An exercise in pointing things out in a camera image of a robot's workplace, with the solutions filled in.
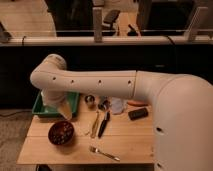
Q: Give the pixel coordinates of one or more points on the black rectangular block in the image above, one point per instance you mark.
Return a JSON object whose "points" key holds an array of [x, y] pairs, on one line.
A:
{"points": [[139, 113]]}

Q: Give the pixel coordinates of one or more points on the white railing bar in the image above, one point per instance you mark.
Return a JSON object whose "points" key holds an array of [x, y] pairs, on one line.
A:
{"points": [[105, 41]]}

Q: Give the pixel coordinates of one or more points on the green plastic tray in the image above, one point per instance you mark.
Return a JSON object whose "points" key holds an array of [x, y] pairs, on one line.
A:
{"points": [[41, 110]]}

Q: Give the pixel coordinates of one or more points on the dark red bowl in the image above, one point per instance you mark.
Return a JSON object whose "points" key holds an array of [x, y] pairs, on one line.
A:
{"points": [[61, 133]]}

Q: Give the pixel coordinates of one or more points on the silver metal fork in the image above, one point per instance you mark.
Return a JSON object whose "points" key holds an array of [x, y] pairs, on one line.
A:
{"points": [[98, 151]]}

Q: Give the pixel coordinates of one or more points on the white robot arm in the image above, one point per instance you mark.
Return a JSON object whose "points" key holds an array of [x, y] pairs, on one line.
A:
{"points": [[182, 106]]}

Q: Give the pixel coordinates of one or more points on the wooden handled utensil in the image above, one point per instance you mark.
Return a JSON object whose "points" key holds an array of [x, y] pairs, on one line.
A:
{"points": [[95, 125]]}

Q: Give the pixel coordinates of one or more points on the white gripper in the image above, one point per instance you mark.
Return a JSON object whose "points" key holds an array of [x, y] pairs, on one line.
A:
{"points": [[59, 104]]}

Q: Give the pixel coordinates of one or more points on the orange carrot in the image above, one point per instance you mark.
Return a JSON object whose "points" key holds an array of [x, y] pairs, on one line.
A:
{"points": [[136, 103]]}

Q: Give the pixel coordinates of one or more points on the small metal cup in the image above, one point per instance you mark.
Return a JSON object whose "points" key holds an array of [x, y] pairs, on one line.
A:
{"points": [[90, 100]]}

